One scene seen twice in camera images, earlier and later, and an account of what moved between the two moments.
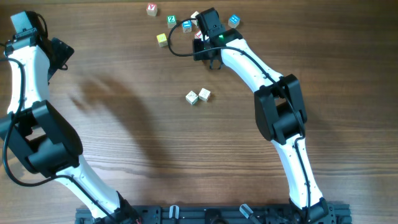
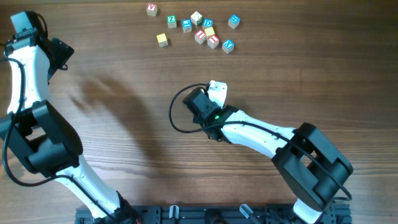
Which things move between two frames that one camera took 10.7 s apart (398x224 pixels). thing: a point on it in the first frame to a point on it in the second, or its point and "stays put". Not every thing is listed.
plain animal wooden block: (193, 16) stays put
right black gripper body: (198, 45) to (198, 120)
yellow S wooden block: (162, 40) stays put
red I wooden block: (198, 35) stays put
